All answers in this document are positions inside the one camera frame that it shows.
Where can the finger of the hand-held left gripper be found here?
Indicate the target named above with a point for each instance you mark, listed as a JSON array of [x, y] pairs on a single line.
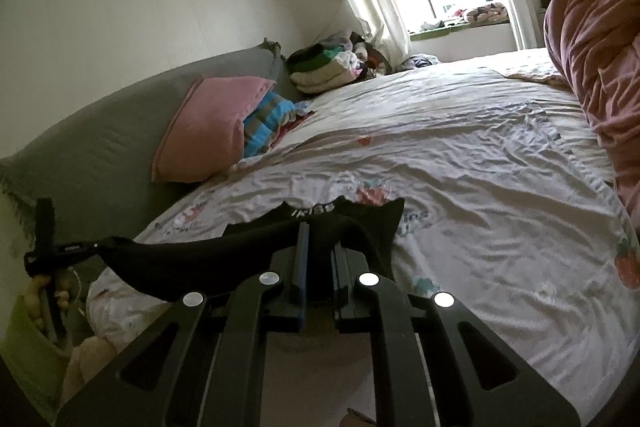
[[70, 251]]

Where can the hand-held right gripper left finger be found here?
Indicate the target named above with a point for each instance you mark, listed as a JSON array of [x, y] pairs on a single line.
[[300, 277]]

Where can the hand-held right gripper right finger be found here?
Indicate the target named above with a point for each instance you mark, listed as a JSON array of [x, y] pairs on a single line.
[[341, 282]]

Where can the black long-sleeved shirt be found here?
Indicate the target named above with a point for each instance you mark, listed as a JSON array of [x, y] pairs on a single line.
[[200, 262]]

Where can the stack of folded clothes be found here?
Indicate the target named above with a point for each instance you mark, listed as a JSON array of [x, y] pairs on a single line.
[[320, 67]]

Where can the person's left hand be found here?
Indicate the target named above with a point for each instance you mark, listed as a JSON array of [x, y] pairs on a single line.
[[37, 292]]

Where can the quilted headboard cushion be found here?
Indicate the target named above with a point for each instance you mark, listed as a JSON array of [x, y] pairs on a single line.
[[100, 147]]

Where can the person's green garment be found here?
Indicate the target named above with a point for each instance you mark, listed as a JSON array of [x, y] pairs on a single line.
[[25, 357]]

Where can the cream fluffy blanket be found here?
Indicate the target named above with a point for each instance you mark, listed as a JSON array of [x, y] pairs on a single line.
[[90, 367]]

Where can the printed white bed sheet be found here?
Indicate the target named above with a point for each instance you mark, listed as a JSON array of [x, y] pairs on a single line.
[[475, 207]]

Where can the blue plaid cloth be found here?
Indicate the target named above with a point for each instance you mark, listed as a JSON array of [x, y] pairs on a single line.
[[267, 117]]

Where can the pink pillow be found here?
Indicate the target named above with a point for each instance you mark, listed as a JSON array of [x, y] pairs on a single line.
[[210, 127]]

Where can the dark cloth heap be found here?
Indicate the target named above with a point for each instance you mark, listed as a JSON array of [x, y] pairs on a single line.
[[420, 62]]

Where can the green window sill cushion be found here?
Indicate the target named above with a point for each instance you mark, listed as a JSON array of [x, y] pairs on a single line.
[[450, 31]]

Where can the crumpled cloth on sill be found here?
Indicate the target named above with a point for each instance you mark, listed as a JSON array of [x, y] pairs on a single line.
[[480, 13]]

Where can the pink blanket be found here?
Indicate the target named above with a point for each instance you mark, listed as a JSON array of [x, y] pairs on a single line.
[[595, 57]]

